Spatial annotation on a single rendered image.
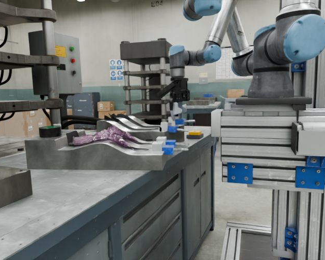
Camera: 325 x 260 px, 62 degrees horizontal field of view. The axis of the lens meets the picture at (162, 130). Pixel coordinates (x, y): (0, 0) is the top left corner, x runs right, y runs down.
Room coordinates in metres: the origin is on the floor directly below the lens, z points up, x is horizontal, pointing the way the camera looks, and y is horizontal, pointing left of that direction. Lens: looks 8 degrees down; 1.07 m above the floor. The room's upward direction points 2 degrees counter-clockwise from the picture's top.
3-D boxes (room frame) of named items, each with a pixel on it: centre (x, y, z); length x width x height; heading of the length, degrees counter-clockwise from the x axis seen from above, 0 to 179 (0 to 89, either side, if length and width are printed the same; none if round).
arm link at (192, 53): (1.39, -0.18, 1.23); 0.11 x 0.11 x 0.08; 24
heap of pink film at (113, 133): (1.06, 0.23, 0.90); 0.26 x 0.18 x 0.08; 83
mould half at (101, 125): (1.42, 0.16, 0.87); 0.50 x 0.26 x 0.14; 66
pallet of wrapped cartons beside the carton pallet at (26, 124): (4.81, 2.79, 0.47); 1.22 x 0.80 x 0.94; 79
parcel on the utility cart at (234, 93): (6.96, -1.89, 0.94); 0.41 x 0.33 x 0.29; 83
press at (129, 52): (6.00, 0.15, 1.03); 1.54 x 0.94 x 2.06; 165
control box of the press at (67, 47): (1.90, 0.71, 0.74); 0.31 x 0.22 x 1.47; 156
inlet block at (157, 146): (0.97, -0.03, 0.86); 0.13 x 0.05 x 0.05; 83
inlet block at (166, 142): (1.08, -0.04, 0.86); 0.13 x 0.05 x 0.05; 83
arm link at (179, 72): (1.36, -0.08, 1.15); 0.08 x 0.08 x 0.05
